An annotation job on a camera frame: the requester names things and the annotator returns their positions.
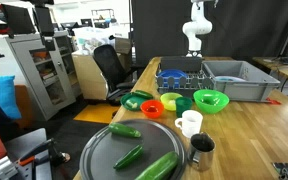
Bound cardboard box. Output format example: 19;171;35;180
114;37;133;55

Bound black curtain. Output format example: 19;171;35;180
131;0;288;64

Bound white food piece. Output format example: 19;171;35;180
125;99;139;110

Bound large green cucumber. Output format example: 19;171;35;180
134;151;180;180

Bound grey plastic crate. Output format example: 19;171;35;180
202;60;281;103

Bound grey metal cabinet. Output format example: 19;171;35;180
4;30;82;122

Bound yellow floor mat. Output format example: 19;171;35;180
73;103;121;125

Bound yellow-green bowl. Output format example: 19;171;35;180
159;92;184;112

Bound dark round tray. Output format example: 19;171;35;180
79;119;186;180

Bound red clamp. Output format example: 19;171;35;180
266;97;282;106

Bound black monitor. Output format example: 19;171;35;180
33;6;55;37
1;3;37;35

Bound grey dish rack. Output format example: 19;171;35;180
154;55;215;98

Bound dark green cup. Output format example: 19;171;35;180
175;96;193;118

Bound black clamp tool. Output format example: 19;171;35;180
17;138;71;168

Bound light blue plate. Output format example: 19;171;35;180
213;75;247;83

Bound black office chair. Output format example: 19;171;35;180
93;44;142;106

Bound blue cushion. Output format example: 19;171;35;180
0;75;22;120

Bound metal cup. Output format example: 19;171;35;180
187;132;216;172

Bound dark green plate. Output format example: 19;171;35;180
120;92;152;112

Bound large green bowl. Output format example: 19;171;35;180
193;89;230;115

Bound slim green cucumber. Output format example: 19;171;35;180
113;144;144;170

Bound beige wooden counter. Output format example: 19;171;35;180
72;53;109;101

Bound white mug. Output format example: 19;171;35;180
174;109;204;139

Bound white food shreds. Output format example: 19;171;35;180
167;99;179;111

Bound short green cucumber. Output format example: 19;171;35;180
108;122;142;139

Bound orange bowl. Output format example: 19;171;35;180
140;99;165;119

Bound wooden side desk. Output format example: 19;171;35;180
252;56;288;86

